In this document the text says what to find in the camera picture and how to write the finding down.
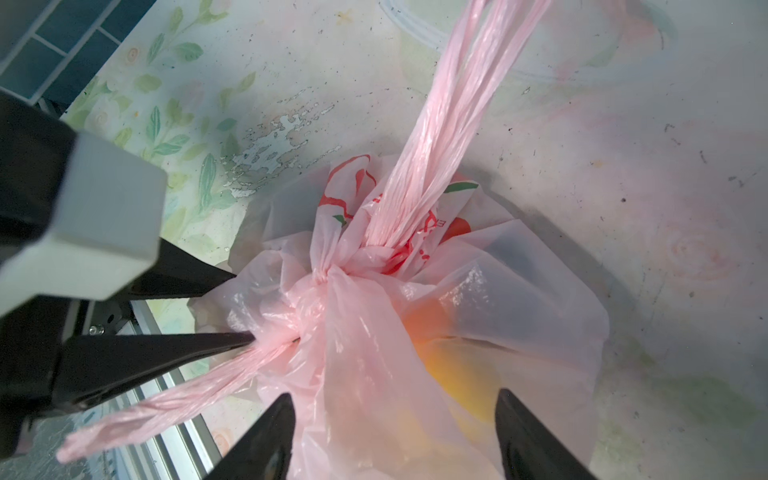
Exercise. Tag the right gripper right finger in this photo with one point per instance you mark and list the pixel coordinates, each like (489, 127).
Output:
(529, 451)

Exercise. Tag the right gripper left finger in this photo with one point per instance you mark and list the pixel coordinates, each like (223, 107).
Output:
(265, 450)

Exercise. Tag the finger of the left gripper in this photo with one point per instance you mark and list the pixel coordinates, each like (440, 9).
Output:
(175, 275)
(96, 369)

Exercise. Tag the pink plastic bag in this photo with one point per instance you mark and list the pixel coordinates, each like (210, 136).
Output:
(393, 299)

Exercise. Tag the aluminium front rail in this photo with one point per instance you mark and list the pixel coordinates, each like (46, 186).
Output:
(185, 448)

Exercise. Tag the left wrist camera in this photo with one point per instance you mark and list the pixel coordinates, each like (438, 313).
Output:
(104, 231)

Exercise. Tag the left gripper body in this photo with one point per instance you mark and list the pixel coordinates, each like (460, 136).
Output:
(33, 336)

